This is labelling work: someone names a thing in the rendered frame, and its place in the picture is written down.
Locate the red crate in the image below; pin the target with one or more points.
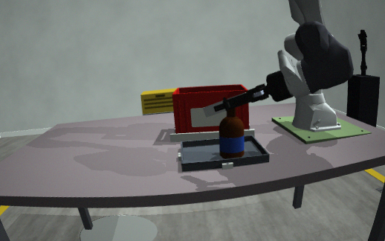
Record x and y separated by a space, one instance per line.
188 107

